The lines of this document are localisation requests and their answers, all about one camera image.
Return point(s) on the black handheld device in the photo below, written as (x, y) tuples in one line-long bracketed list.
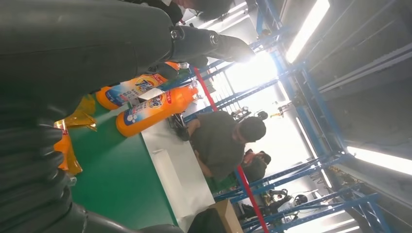
[(178, 127)]

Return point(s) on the black carrying case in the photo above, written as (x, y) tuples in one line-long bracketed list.
[(206, 222)]

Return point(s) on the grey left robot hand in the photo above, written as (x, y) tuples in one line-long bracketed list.
[(80, 41)]

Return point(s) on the red pole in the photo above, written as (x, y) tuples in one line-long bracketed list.
[(244, 183)]

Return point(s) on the cardboard box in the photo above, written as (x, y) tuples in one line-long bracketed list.
[(228, 215)]

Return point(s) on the blue shelf rack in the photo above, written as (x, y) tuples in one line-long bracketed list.
[(315, 96)]

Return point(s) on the ceiling light strip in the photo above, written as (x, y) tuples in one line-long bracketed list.
[(379, 160), (305, 32)]

